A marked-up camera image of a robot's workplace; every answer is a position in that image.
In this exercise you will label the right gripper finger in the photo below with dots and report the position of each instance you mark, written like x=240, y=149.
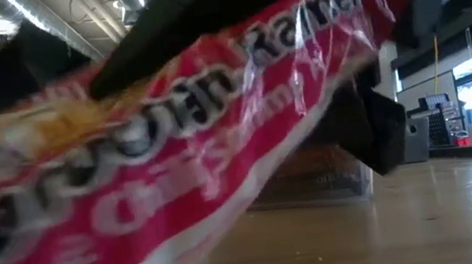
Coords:
x=203, y=14
x=371, y=129

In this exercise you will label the grey plastic bin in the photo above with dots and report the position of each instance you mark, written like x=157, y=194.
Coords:
x=417, y=141

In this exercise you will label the clear plastic bin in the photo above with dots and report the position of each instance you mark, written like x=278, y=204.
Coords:
x=316, y=201

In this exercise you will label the pink chili ramen noodle pack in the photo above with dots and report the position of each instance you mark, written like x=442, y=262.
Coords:
x=177, y=166

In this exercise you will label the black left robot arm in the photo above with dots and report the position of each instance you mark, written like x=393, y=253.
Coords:
x=50, y=55

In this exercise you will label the red container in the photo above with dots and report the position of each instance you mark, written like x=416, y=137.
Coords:
x=462, y=141

